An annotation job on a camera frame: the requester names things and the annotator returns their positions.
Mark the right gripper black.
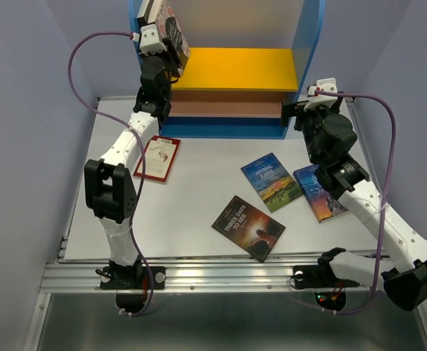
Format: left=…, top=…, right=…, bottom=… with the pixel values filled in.
left=280, top=99, right=340, bottom=165

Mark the floral cover book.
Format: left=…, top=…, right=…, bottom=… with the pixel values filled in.
left=148, top=1, right=191, bottom=77

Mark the A Tale of Two Cities book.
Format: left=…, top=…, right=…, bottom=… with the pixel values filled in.
left=137, top=0, right=154, bottom=26

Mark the red white cover book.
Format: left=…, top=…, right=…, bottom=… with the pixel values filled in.
left=145, top=135, right=181, bottom=184

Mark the Three Days to See book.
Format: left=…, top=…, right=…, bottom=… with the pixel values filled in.
left=211, top=195, right=286, bottom=263

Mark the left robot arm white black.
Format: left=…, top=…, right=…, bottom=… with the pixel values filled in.
left=84, top=52, right=182, bottom=288

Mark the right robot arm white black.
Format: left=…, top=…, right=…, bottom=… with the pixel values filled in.
left=280, top=100, right=427, bottom=312

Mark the blue yellow wooden bookshelf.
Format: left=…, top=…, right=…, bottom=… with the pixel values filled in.
left=128, top=1, right=325, bottom=139

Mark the Animal Farm book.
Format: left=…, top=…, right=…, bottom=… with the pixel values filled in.
left=241, top=153, right=303, bottom=213

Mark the Jane Eyre book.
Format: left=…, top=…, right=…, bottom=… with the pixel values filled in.
left=292, top=165, right=348, bottom=222

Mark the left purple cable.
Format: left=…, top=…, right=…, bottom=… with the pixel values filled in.
left=69, top=31, right=155, bottom=318

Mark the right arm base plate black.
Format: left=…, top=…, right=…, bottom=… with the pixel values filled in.
left=291, top=265, right=333, bottom=290

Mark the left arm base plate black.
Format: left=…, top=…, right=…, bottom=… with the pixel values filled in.
left=99, top=266, right=166, bottom=290

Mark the aluminium mounting rail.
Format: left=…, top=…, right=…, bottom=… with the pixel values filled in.
left=39, top=254, right=419, bottom=293

